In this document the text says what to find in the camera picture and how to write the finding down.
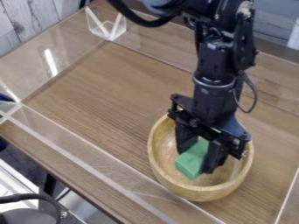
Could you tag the clear acrylic tray enclosure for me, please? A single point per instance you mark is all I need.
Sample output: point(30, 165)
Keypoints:
point(86, 118)

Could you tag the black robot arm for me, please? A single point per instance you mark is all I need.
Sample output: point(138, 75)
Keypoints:
point(222, 30)

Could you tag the light wooden bowl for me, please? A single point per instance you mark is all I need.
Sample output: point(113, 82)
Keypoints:
point(205, 187)

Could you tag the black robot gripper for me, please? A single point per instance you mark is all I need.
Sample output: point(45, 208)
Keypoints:
point(206, 114)

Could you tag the green rectangular block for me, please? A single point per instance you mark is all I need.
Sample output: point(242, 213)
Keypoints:
point(188, 162)

